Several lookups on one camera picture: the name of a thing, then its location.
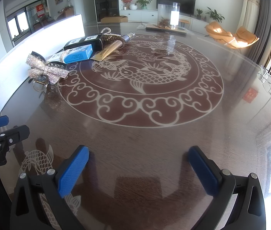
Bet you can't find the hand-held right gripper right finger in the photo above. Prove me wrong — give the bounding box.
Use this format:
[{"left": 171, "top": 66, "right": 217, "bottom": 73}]
[{"left": 188, "top": 146, "right": 271, "bottom": 230}]

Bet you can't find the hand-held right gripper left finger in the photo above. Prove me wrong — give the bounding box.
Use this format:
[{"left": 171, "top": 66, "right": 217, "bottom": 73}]
[{"left": 10, "top": 145, "right": 90, "bottom": 230}]

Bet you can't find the clear hair claw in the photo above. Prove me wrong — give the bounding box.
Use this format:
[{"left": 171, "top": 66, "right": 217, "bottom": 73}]
[{"left": 29, "top": 61, "right": 65, "bottom": 93}]

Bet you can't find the long white cardboard box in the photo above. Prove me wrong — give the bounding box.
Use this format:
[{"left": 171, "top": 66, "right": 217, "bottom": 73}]
[{"left": 0, "top": 14, "right": 86, "bottom": 120}]

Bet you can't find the rhinestone bow hair clip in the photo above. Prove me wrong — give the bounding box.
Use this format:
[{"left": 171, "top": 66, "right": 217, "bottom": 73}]
[{"left": 26, "top": 54, "right": 69, "bottom": 85}]

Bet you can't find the black hair clip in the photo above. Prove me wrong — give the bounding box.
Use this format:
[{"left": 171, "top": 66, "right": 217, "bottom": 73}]
[{"left": 31, "top": 51, "right": 46, "bottom": 61}]

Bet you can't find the blue and white medicine box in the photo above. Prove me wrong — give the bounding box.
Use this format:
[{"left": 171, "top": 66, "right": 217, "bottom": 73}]
[{"left": 45, "top": 44, "right": 94, "bottom": 64}]

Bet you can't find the black printed box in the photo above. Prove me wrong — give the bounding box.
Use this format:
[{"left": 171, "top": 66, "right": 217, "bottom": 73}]
[{"left": 64, "top": 34, "right": 103, "bottom": 52}]

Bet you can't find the gold cream tube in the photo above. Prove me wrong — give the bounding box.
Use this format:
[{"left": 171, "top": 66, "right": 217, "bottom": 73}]
[{"left": 90, "top": 32, "right": 135, "bottom": 61}]

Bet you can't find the pearl hair claw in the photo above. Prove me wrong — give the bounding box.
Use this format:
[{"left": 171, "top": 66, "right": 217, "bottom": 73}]
[{"left": 101, "top": 27, "right": 121, "bottom": 44}]

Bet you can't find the brown patterned glass desktop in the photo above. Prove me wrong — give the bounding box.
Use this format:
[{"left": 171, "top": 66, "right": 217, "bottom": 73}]
[{"left": 0, "top": 20, "right": 271, "bottom": 230}]

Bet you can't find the orange lounge chair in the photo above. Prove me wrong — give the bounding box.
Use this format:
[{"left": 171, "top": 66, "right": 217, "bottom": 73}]
[{"left": 205, "top": 21, "right": 260, "bottom": 49}]

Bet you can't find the dark flat tray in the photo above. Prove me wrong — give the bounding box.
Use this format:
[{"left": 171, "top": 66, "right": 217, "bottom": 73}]
[{"left": 137, "top": 23, "right": 187, "bottom": 35}]

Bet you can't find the brown cardboard box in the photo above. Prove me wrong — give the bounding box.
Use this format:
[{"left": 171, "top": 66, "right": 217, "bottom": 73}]
[{"left": 100, "top": 16, "right": 129, "bottom": 23}]

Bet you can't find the large leafy potted plant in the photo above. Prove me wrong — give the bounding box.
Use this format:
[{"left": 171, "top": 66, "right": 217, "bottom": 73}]
[{"left": 206, "top": 7, "right": 225, "bottom": 23}]

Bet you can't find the clear jar with black lid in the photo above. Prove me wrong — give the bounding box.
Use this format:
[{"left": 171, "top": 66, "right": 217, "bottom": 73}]
[{"left": 157, "top": 2, "right": 181, "bottom": 30}]

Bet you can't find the dark glass display cabinet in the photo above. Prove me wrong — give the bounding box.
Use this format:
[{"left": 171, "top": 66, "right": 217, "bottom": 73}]
[{"left": 95, "top": 0, "right": 119, "bottom": 22}]

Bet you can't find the grey curtain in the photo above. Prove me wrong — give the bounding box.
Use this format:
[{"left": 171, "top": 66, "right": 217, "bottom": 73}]
[{"left": 248, "top": 0, "right": 271, "bottom": 65}]

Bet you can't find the black television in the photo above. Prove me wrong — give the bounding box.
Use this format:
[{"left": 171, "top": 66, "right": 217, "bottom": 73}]
[{"left": 156, "top": 0, "right": 196, "bottom": 17}]

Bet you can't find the covered standing air conditioner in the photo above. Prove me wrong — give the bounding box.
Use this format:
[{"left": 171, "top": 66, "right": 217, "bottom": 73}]
[{"left": 236, "top": 0, "right": 262, "bottom": 33}]

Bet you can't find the white television cabinet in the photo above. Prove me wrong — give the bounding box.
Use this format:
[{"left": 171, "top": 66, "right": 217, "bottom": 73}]
[{"left": 119, "top": 9, "right": 209, "bottom": 28}]

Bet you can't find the red flower arrangement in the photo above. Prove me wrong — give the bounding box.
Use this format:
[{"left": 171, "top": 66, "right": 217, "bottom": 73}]
[{"left": 121, "top": 0, "right": 134, "bottom": 10}]

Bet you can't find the green potted plant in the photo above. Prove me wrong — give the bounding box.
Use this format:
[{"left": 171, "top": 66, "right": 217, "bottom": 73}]
[{"left": 135, "top": 0, "right": 152, "bottom": 10}]

